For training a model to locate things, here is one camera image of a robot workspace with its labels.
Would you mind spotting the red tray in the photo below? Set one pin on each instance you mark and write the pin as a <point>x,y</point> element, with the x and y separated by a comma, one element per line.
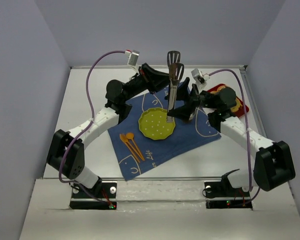
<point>238,114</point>

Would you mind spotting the metal cup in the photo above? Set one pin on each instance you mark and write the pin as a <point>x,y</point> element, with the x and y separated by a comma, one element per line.
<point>192,116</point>

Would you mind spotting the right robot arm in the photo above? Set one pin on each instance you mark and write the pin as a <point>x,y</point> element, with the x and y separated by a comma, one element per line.
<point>270,163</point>

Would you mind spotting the brown bread slice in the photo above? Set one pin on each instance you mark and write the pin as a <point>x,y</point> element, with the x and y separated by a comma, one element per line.
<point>237,106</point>

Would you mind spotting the glazed ring bread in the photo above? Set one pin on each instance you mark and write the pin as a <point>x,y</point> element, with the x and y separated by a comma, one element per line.
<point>221,87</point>
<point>214,91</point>

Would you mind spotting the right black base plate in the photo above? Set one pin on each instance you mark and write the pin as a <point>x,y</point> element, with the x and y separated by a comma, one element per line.
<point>218,197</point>

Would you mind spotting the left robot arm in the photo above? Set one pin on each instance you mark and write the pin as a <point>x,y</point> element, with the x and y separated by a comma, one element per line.
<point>67,150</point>

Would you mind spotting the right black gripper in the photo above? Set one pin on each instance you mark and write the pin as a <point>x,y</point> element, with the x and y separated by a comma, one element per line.
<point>194,97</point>

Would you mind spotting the metal serving tongs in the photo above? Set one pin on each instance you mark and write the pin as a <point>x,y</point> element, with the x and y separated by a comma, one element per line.
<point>176,72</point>

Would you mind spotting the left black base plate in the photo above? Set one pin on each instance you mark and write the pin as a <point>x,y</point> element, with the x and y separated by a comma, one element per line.
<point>106,199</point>

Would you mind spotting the orange plastic spoon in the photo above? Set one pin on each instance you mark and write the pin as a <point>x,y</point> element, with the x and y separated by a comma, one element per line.
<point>130,137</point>

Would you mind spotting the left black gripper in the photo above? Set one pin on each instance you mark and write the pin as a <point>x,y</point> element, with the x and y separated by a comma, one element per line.
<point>148,78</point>

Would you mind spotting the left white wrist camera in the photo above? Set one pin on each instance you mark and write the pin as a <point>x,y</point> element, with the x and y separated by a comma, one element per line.
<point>132,56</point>

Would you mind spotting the blue embroidered cloth mat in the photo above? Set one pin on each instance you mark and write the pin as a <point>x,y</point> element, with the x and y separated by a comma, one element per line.
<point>158,140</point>

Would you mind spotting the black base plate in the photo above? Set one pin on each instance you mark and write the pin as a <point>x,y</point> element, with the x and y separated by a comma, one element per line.
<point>106,199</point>
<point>218,197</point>

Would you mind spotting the green dotted plate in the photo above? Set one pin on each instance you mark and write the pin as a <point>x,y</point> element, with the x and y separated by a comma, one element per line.
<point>153,124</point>

